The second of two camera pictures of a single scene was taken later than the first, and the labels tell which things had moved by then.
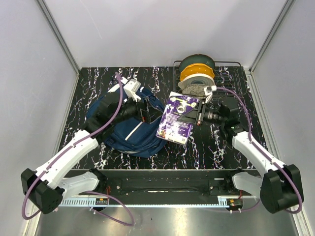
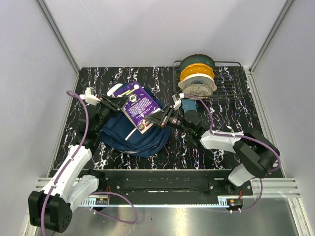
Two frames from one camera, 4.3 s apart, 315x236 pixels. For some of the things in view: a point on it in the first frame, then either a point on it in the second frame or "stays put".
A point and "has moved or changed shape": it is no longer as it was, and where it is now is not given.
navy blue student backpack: [137, 139] has moved or changed shape
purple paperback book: [171, 127] has moved or changed shape
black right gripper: [196, 115] to [157, 118]
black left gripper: [145, 112] to [114, 104]
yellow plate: [197, 68] stays put
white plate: [196, 78] stays put
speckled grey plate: [194, 89] stays put
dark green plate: [197, 58] stays put
